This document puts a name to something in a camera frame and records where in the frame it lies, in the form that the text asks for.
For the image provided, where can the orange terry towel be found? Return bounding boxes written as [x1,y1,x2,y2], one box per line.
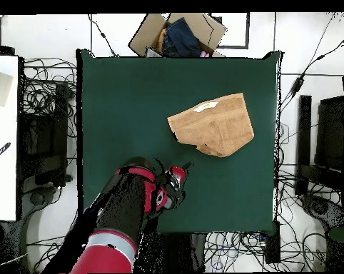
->
[166,92,255,158]

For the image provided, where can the dark green table cloth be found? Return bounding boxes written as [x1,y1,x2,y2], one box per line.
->
[76,49,283,235]

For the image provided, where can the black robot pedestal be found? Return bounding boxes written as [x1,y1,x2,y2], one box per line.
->
[143,232,208,273]

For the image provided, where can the black equipment rack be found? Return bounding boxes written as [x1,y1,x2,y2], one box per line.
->
[19,82,73,188]

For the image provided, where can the black power adapter with cable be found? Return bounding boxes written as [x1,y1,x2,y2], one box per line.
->
[280,31,344,111]

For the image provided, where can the white table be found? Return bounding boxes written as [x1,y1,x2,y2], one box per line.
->
[0,55,19,221]

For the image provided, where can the black flat panel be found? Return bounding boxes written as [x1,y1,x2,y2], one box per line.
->
[314,95,344,172]

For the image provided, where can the black office chair base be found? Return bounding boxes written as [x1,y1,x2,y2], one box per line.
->
[17,185,63,229]
[300,193,344,229]

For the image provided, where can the dark blue jeans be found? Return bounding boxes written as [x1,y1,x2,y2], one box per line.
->
[161,16,202,58]

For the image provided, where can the black rectangular box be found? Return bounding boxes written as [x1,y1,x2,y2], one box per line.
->
[263,220,282,265]

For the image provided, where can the brown cardboard box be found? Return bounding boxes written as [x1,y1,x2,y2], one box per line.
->
[128,12,228,58]

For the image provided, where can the black ridged tool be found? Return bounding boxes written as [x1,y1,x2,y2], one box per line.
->
[0,141,12,165]

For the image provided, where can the black upright post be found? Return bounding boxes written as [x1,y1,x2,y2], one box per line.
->
[295,94,313,196]

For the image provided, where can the orange cloth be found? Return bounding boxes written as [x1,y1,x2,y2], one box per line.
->
[156,28,167,54]

